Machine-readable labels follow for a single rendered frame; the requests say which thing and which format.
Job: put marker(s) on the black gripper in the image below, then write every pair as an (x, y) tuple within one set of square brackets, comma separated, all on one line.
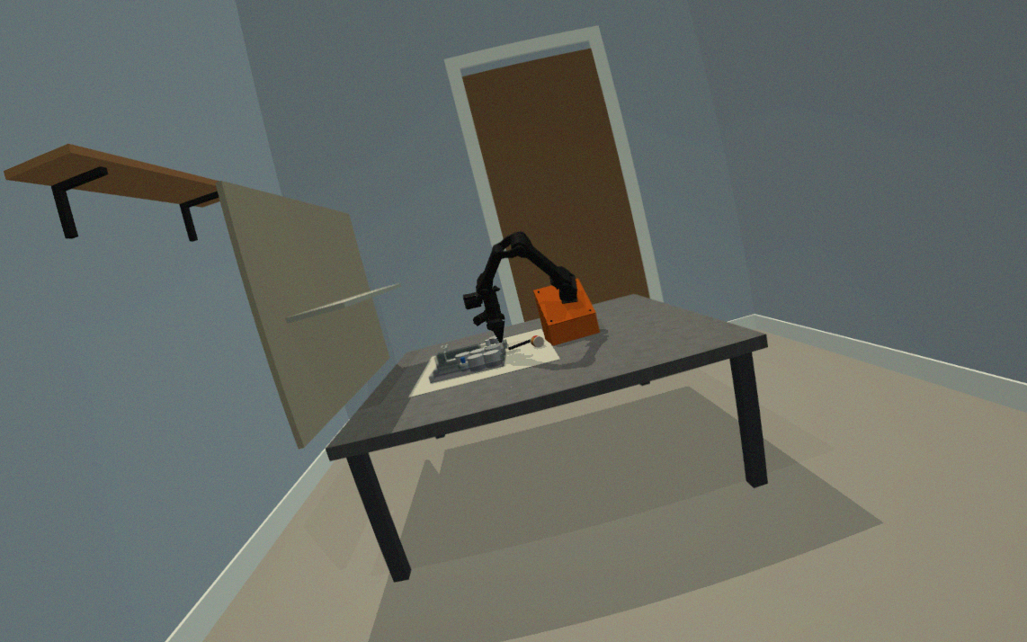
[(495, 323)]

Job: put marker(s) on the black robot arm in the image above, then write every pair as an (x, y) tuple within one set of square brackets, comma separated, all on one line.
[(560, 277)]

